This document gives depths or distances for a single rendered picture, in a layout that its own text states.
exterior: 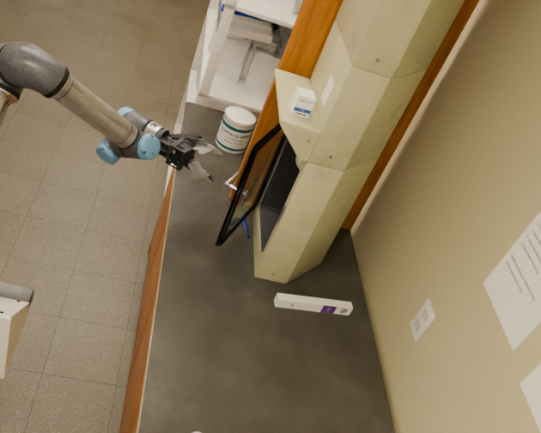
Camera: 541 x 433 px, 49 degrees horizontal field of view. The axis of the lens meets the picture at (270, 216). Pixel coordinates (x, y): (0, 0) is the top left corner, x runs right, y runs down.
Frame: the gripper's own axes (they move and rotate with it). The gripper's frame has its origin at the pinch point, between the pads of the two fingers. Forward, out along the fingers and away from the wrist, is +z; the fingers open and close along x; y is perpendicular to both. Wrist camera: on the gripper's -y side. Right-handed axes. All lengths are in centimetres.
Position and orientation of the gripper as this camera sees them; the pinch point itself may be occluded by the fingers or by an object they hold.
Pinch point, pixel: (216, 166)
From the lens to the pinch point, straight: 188.2
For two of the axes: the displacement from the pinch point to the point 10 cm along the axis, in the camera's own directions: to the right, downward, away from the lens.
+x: 3.3, -7.4, -5.9
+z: 8.6, 5.0, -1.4
